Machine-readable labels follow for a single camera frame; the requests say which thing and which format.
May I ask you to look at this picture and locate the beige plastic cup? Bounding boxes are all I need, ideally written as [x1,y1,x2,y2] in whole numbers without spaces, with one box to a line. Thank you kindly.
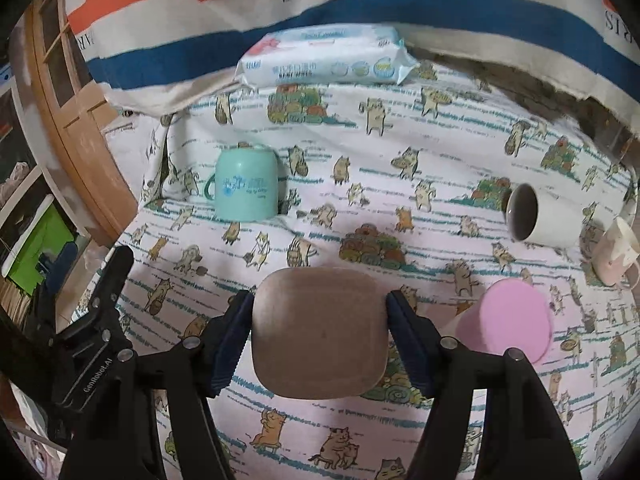
[250,266,388,400]

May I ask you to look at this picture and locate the pink white cup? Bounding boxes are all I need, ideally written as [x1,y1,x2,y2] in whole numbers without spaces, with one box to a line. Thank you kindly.
[440,278,553,363]

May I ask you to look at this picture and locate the white cup lying sideways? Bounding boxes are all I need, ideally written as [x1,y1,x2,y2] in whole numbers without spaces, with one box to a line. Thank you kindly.
[506,183,584,249]

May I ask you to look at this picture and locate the white shelf with boxes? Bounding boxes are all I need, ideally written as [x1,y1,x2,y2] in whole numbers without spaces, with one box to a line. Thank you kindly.
[0,65,91,313]

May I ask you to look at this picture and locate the cream pink mug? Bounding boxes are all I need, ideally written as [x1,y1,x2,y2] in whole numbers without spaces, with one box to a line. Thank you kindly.
[591,217,640,286]

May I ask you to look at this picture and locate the mint green mug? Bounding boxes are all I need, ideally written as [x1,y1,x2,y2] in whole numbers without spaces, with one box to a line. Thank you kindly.
[203,146,279,222]

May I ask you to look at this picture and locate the wooden door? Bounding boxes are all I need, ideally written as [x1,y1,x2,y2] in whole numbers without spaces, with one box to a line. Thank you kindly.
[25,0,137,245]

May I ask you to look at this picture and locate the striped Paris fabric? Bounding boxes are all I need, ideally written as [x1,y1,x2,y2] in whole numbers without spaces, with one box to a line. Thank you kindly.
[64,0,640,137]

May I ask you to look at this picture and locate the baby wipes pack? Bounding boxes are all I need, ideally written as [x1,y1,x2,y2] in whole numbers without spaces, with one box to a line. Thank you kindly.
[234,24,419,88]

